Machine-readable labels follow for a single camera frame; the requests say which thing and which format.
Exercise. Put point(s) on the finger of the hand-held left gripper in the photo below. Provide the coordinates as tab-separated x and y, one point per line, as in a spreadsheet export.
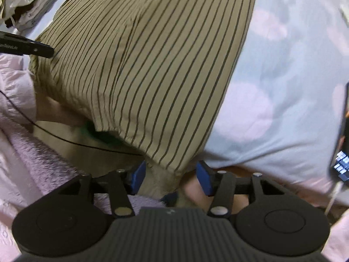
11	36

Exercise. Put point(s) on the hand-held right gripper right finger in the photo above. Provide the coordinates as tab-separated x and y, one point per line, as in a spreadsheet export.
205	178

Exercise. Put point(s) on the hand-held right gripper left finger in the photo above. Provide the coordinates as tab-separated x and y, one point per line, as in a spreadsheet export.
138	178

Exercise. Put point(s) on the olive striped shirt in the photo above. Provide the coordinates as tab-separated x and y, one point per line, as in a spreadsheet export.
150	60

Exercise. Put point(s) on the smartphone with lit screen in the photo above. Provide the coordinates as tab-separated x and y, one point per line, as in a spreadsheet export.
344	155

